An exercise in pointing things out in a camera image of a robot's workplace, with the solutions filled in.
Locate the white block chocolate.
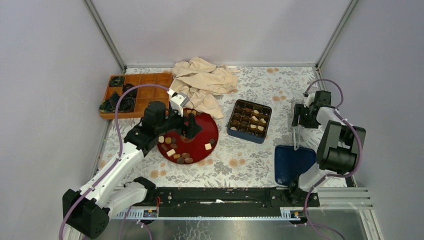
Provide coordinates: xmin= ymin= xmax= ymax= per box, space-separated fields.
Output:
xmin=204 ymin=143 xmax=212 ymax=151

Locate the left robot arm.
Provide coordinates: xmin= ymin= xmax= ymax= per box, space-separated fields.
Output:
xmin=59 ymin=101 xmax=202 ymax=239

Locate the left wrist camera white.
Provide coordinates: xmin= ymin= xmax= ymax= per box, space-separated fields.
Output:
xmin=167 ymin=88 xmax=190 ymax=117

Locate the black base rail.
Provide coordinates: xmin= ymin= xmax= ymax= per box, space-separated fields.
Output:
xmin=134 ymin=187 xmax=320 ymax=219

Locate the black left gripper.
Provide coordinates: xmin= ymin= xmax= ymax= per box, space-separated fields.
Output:
xmin=155 ymin=105 xmax=204 ymax=140

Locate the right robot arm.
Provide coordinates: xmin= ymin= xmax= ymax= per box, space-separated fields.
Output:
xmin=286 ymin=90 xmax=366 ymax=206

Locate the beige crumpled cloth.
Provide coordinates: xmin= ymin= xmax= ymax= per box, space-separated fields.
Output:
xmin=170 ymin=57 xmax=239 ymax=119

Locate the wooden compartment tray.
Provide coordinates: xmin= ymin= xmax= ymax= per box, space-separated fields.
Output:
xmin=99 ymin=72 xmax=173 ymax=120

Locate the navy box lid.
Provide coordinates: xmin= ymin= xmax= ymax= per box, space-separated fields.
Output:
xmin=274 ymin=145 xmax=316 ymax=186

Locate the dark rolled tie patterned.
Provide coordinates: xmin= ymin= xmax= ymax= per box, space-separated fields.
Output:
xmin=118 ymin=96 xmax=136 ymax=113

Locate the navy chocolate box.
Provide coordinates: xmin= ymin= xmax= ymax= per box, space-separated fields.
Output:
xmin=227 ymin=99 xmax=272 ymax=144

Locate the floral tablecloth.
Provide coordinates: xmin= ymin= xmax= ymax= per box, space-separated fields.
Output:
xmin=96 ymin=66 xmax=349 ymax=188

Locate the red round tray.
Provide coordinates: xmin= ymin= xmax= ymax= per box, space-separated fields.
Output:
xmin=157 ymin=108 xmax=219 ymax=165

